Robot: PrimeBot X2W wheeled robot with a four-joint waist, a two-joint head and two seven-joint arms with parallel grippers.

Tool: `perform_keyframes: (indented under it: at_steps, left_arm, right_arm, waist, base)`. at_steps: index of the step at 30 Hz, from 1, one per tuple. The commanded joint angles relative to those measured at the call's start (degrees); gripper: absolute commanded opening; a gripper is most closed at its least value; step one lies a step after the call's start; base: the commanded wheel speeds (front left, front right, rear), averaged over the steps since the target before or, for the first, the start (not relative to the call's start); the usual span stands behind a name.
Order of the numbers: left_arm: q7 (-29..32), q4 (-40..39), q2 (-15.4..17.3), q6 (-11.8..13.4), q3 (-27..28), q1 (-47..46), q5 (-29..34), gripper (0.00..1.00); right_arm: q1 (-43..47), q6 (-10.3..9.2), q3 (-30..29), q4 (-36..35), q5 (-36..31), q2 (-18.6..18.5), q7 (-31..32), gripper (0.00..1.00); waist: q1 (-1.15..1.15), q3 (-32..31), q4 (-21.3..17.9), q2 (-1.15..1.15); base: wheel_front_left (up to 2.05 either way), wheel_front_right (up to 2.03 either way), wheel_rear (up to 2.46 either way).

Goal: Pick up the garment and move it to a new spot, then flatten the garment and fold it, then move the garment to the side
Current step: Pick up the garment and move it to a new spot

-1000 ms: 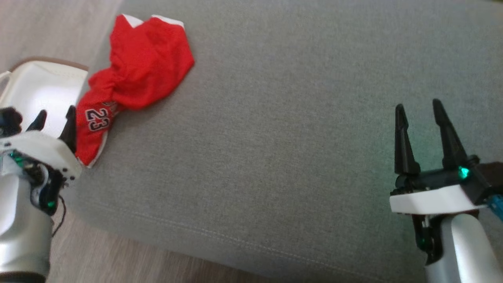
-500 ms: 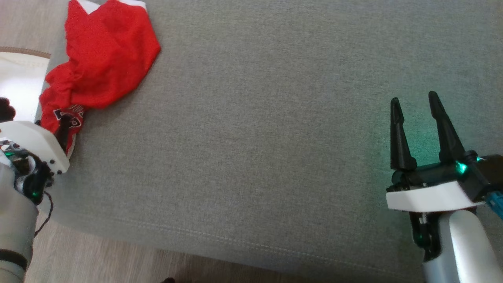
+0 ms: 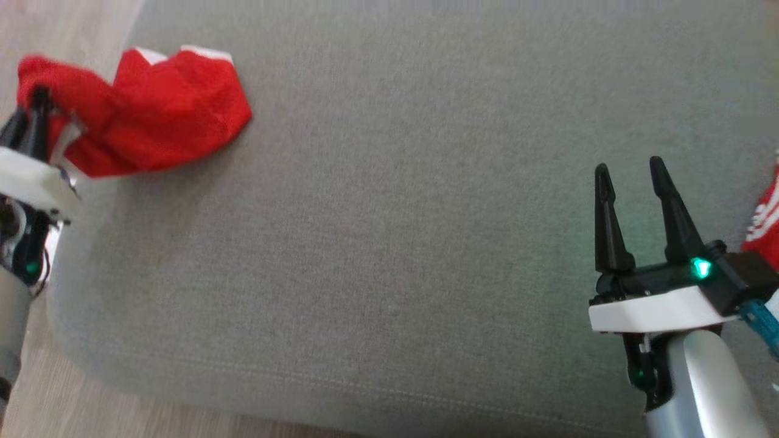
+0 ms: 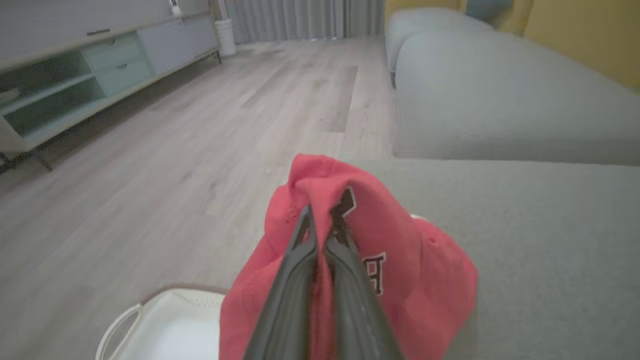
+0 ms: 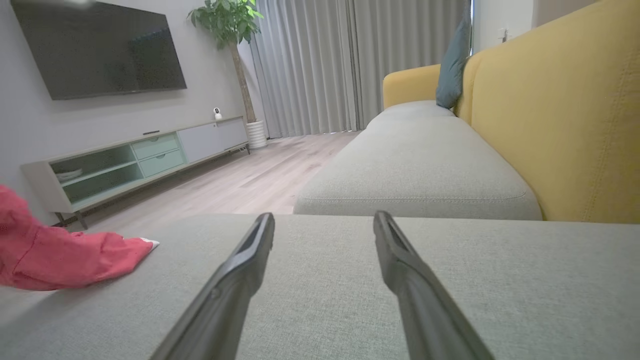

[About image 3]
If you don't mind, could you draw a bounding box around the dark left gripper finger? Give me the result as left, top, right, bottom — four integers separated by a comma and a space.
27, 90, 55, 162
0, 109, 29, 150

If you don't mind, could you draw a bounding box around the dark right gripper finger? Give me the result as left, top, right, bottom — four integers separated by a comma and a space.
648, 156, 707, 266
593, 162, 636, 275

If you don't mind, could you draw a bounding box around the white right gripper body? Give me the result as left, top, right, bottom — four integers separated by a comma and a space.
588, 261, 741, 412

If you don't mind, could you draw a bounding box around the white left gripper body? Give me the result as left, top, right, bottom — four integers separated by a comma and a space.
0, 147, 80, 287

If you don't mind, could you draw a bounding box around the red and white Bulls jersey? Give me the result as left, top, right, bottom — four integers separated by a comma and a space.
741, 151, 779, 273

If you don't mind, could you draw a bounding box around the red basketball shorts number 23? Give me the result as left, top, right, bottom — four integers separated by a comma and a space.
16, 45, 253, 179

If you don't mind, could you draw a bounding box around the grey sofa seat cushion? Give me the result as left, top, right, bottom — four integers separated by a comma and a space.
46, 0, 779, 438

